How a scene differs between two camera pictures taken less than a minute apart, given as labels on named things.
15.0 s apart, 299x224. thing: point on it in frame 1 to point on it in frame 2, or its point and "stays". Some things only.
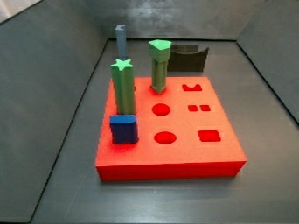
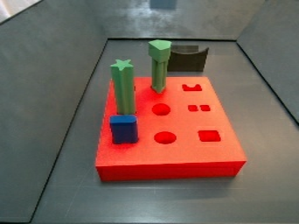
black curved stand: [186, 62] stays
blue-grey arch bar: [121, 41] to [162, 4]
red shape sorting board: [185, 138] stays
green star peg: [122, 78] stays
